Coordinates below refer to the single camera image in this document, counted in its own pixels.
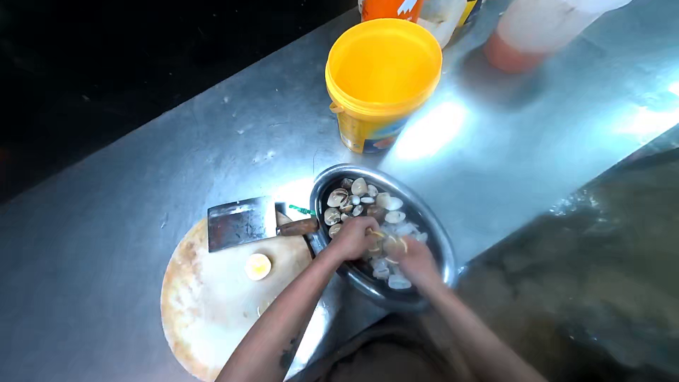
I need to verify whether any person's left hand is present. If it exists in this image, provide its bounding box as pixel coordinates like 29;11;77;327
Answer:
330;216;381;262

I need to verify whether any person's right hand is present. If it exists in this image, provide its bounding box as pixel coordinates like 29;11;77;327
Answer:
386;236;442;290

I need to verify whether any person's left forearm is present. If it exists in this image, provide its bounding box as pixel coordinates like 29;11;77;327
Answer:
215;246;347;382

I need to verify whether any person's right forearm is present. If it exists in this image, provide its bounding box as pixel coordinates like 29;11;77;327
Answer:
419;276;548;382

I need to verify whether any pile of ice cubes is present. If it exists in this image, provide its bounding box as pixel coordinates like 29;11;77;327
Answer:
369;221;428;290

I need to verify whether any pile of clams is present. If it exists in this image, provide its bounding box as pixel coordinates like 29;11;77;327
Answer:
325;177;406;239

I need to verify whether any oval metal bowl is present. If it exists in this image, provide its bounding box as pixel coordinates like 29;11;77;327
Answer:
309;163;458;313

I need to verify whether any person's body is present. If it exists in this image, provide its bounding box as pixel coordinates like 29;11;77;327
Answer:
297;313;470;382

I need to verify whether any cut lemon half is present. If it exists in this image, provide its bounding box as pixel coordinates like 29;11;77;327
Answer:
245;253;272;281

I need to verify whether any yellow plastic bucket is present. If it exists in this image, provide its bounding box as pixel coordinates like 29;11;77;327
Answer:
325;18;443;155

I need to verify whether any metal table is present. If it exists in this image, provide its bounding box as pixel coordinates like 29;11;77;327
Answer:
0;0;679;382

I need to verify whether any round cutting board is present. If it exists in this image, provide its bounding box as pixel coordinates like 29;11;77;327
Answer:
161;217;314;382

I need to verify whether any orange container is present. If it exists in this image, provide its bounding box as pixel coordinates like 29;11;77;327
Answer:
361;0;425;23

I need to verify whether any translucent white plastic container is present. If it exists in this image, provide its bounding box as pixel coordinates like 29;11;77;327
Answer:
417;0;469;50

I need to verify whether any yellow and black package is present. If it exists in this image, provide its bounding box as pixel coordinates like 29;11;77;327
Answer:
456;0;484;28

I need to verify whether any white and red container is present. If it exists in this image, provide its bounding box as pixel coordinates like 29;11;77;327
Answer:
483;0;633;74

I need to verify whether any cleaver with wooden handle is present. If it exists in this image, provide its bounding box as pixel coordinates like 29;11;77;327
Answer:
207;196;320;253

